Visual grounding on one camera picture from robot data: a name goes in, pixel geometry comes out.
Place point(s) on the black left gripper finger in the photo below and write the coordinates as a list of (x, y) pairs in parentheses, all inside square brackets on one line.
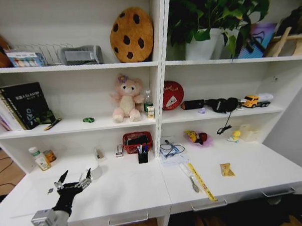
[(61, 180), (86, 179)]

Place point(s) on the translucent white cup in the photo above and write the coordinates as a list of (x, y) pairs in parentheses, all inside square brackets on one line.
[(95, 170)]

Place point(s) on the orange tin can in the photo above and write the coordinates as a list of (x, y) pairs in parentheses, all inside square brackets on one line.
[(50, 155)]

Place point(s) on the small clear box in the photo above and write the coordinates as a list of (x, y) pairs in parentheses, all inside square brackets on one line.
[(99, 153)]

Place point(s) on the white bottle green cap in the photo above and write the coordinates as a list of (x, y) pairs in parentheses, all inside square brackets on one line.
[(39, 159)]

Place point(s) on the small white red box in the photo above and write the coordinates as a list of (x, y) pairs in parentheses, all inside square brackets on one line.
[(119, 150)]

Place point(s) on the yellow black pen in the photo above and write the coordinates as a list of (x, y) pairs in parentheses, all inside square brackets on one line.
[(52, 124)]

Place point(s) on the green toy car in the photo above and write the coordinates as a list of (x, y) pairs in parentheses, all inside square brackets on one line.
[(88, 119)]

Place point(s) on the black pen holder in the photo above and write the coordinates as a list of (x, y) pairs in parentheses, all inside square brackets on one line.
[(143, 157)]

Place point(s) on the red plastic basket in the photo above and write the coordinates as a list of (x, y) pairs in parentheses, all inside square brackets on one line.
[(137, 141)]

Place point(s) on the black book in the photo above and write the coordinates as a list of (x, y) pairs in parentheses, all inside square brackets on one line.
[(28, 105)]

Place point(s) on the spiral bound notebooks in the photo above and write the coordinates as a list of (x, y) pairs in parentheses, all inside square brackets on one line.
[(4, 113)]

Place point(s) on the pink plush bear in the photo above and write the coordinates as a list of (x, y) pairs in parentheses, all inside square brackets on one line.
[(127, 100)]

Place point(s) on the white paper sheets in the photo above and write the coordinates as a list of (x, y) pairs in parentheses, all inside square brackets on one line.
[(173, 154)]

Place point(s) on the small yellow white box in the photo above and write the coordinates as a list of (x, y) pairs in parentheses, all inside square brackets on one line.
[(150, 112)]

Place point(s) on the clear bottle green label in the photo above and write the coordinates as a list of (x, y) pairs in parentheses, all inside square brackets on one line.
[(148, 99)]

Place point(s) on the white shelf unit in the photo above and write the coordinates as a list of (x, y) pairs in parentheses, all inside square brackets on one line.
[(155, 92)]

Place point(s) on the yellow snack bag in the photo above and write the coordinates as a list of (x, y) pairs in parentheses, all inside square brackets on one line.
[(192, 136)]

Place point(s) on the yellow ruler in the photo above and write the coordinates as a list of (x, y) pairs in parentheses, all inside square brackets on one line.
[(202, 181)]

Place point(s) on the red round tin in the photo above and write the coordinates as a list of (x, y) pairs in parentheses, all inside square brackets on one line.
[(172, 95)]

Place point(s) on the purple plate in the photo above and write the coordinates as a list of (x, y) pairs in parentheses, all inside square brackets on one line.
[(202, 141)]

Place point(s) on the grey fabric pouch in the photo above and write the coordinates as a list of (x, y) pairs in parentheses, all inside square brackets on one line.
[(81, 55)]

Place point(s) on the box of colourful items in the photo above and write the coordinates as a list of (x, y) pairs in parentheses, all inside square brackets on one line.
[(26, 60)]

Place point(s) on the black speaker box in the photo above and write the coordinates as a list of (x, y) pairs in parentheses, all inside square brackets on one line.
[(193, 104)]

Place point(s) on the small purple object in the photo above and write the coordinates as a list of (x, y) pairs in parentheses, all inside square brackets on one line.
[(202, 110)]

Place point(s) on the yellow snack packet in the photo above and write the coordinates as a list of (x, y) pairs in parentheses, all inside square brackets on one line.
[(227, 170)]

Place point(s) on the yellow duck toy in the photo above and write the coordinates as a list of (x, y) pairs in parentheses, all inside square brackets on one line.
[(234, 136)]

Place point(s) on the black headphones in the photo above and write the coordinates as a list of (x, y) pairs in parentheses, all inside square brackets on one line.
[(223, 104)]

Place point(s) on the cream plastic container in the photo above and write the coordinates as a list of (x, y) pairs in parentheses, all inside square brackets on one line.
[(248, 132)]

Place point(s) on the white plant pot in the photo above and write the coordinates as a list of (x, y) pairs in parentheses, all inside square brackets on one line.
[(203, 45)]

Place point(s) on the yellow toy truck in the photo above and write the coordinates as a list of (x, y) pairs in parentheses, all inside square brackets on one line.
[(254, 101)]

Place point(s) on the green leafy plant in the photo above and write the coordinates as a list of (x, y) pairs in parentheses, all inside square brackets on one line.
[(211, 10)]

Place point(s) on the purple blue notebook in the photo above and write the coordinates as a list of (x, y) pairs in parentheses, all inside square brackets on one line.
[(256, 39)]

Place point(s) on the wooden stand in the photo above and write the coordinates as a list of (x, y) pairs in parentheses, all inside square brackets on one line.
[(285, 43)]

